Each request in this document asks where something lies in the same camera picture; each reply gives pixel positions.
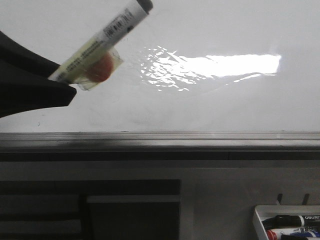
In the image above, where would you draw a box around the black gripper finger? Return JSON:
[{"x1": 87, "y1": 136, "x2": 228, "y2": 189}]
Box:
[{"x1": 0, "y1": 32, "x2": 77, "y2": 118}]

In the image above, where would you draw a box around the white black-tipped whiteboard marker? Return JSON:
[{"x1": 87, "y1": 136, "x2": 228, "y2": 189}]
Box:
[{"x1": 48, "y1": 0, "x2": 153, "y2": 91}]

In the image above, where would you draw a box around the dark cabinet below whiteboard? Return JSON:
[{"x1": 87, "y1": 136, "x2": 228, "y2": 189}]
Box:
[{"x1": 0, "y1": 179, "x2": 181, "y2": 240}]

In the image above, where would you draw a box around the white whiteboard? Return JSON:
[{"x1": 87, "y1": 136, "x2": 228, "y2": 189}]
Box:
[{"x1": 0, "y1": 0, "x2": 320, "y2": 132}]

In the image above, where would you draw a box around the white plastic marker tray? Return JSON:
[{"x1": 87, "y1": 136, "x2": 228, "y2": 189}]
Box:
[{"x1": 252, "y1": 205, "x2": 320, "y2": 240}]

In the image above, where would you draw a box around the red capped marker in tray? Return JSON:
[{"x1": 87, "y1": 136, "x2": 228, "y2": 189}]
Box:
[{"x1": 265, "y1": 228, "x2": 303, "y2": 240}]

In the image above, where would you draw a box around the black capped marker in tray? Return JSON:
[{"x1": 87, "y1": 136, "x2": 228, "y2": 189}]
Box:
[{"x1": 262, "y1": 215, "x2": 320, "y2": 230}]

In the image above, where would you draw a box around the blue capped marker in tray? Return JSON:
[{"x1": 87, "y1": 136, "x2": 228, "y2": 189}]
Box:
[{"x1": 291, "y1": 230, "x2": 320, "y2": 238}]

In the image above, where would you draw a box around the aluminium whiteboard bottom rail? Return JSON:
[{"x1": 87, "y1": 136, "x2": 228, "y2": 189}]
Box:
[{"x1": 0, "y1": 131, "x2": 320, "y2": 153}]

